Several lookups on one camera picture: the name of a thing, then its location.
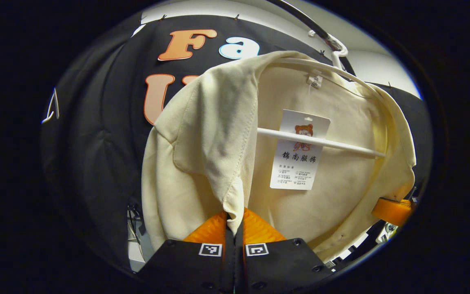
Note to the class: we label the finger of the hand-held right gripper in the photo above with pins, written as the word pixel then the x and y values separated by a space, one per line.
pixel 392 211

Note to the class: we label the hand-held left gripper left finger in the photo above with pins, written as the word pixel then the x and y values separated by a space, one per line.
pixel 228 265

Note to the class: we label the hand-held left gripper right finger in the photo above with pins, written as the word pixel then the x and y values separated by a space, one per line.
pixel 240 265

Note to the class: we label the white plastic clothes hanger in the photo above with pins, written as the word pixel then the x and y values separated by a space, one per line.
pixel 349 148

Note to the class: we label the cream jacket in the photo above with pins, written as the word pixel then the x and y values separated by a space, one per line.
pixel 202 134

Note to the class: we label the black clothes rack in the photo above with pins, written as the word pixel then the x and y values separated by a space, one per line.
pixel 296 14

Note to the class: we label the black tripod stand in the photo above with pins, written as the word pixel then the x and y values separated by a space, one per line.
pixel 135 220

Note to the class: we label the white paper hang tag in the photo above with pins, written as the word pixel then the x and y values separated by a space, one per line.
pixel 296 163

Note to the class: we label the black backdrop cloth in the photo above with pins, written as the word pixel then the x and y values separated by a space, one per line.
pixel 96 143

